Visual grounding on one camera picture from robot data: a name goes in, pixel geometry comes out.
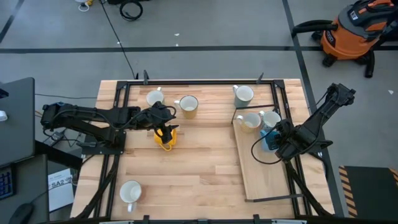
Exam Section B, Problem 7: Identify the white blue speckled mug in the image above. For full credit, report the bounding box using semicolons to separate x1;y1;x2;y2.
259;110;282;131

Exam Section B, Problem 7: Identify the black hazard striped mat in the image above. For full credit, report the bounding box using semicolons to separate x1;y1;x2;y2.
338;165;398;218

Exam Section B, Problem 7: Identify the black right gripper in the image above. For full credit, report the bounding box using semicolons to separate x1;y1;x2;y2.
275;119;307;162

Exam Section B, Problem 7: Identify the yellow faceted mug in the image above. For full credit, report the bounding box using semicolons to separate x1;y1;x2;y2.
154;127;178;152

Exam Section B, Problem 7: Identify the black power adapter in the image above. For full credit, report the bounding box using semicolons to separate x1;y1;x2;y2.
43;131;65;146

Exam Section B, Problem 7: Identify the grey computer desk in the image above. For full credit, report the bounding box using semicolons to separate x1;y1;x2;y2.
0;154;50;224

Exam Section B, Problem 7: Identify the white printed paper sheet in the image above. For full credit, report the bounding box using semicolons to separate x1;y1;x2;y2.
48;167;75;213

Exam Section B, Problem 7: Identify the mustard mug white handle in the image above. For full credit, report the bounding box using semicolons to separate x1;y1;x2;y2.
174;95;199;119

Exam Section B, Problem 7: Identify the plain white mug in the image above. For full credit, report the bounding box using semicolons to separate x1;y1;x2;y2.
119;180;142;213

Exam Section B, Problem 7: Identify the orange shop vacuum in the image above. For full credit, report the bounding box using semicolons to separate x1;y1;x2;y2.
310;0;398;78

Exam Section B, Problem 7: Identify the pale green mug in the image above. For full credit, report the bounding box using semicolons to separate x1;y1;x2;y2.
146;86;165;107

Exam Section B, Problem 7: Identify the black computer keyboard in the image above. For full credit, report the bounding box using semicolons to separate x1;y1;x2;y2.
0;166;15;200

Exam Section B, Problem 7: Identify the black vacuum hose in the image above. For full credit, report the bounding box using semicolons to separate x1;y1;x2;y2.
291;19;339;39

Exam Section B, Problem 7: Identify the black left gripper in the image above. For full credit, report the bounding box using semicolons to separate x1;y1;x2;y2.
146;101;180;145

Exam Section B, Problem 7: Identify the black aluminium table frame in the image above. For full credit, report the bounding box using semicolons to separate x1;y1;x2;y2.
74;70;335;224

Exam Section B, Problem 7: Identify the long black floor cable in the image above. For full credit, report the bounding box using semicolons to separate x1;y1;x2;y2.
99;0;137;79

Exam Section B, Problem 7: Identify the white cable loop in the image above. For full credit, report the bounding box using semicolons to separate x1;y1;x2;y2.
74;0;94;12

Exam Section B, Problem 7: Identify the black computer mouse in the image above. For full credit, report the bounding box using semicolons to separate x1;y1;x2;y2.
8;202;35;224

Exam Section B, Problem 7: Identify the coiled black cable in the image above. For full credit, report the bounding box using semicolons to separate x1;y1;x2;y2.
119;0;144;22

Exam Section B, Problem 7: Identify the grey teal mug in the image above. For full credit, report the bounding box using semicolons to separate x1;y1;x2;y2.
232;85;255;108

